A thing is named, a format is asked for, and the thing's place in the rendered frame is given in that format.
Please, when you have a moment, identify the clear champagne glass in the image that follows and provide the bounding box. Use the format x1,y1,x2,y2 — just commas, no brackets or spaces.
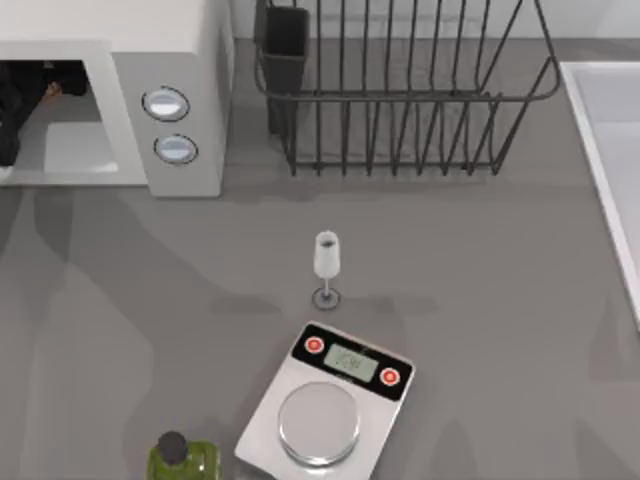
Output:
310,229,342,309

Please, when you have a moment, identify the dark grey cutlery holder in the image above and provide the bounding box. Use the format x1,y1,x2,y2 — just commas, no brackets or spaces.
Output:
253,3,311,135

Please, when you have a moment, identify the silver kitchen scale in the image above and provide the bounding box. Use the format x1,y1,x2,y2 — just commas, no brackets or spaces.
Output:
233,320,417,480

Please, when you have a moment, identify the pale microwave oven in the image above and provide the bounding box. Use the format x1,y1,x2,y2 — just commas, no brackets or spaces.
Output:
0,0,234,200

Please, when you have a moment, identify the white sink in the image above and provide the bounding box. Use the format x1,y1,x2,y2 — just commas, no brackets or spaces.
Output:
558,60,640,333

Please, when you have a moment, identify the dark wire dish rack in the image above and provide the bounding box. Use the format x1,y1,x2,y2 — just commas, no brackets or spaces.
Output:
253,0,561,178

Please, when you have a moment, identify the green bottle with black cap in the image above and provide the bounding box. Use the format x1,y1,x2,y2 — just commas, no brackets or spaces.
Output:
146,430,222,480

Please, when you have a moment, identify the round microwave knob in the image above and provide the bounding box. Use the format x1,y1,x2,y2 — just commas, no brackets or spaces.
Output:
153,133,200,166
141,85,191,123

